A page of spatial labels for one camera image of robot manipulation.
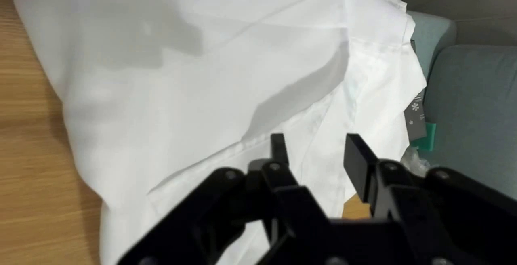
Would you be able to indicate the clear plastic wrap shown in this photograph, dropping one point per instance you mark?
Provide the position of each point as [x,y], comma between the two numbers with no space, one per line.
[416,162]

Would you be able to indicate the grey-green upholstered sofa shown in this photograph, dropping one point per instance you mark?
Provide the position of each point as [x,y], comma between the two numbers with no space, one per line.
[472,107]

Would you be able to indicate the green plastic piece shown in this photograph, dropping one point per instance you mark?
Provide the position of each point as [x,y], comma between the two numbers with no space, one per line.
[429,136]

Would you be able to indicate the grey printed label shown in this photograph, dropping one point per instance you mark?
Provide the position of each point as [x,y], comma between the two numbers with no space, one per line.
[415,119]

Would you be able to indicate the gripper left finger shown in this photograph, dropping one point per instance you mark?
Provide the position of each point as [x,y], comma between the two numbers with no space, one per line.
[226,200]

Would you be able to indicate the white cloth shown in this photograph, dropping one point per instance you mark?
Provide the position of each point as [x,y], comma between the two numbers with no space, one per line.
[181,95]

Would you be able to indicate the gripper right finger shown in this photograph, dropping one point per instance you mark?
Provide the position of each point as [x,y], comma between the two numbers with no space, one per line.
[444,216]

